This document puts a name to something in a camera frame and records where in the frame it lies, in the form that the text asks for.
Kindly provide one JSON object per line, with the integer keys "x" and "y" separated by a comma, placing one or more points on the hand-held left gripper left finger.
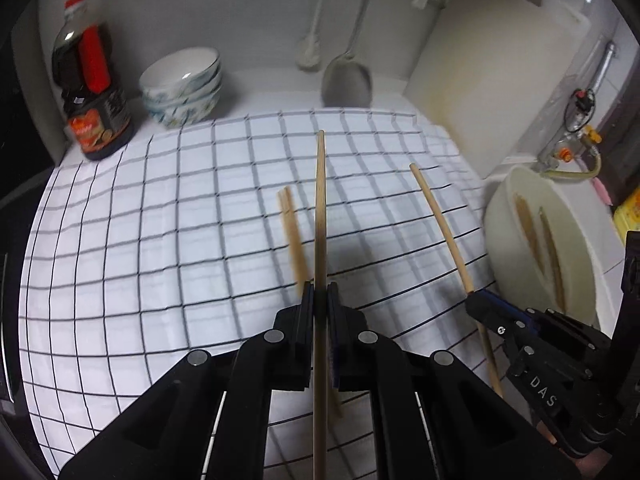
{"x": 306, "y": 305}

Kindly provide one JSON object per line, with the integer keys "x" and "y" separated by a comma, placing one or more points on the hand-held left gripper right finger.
{"x": 334, "y": 310}

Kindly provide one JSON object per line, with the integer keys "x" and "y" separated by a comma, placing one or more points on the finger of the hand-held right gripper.
{"x": 545, "y": 390}
{"x": 520, "y": 317}

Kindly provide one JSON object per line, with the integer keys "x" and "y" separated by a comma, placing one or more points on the wooden chopstick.
{"x": 291, "y": 235}
{"x": 443, "y": 225}
{"x": 320, "y": 210}
{"x": 299, "y": 235}
{"x": 554, "y": 265}
{"x": 531, "y": 235}

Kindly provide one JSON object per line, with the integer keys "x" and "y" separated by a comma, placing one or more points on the white round container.
{"x": 505, "y": 240}

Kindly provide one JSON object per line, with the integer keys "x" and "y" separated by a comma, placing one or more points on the yellow box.
{"x": 626, "y": 220}

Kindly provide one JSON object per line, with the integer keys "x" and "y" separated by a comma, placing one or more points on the white black checked cloth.
{"x": 150, "y": 235}

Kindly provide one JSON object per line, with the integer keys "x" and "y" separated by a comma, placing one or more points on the red valve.
{"x": 582, "y": 101}

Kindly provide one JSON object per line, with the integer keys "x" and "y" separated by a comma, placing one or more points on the metal spatula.
{"x": 347, "y": 80}

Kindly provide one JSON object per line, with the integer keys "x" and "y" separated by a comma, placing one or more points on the metal pipe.
{"x": 606, "y": 62}

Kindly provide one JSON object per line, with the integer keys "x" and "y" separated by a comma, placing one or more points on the white cutting board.
{"x": 490, "y": 70}

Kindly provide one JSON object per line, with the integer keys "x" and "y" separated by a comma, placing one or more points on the white bottle brush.
{"x": 310, "y": 50}

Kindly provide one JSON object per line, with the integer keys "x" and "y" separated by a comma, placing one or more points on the dark soy sauce bottle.
{"x": 95, "y": 125}

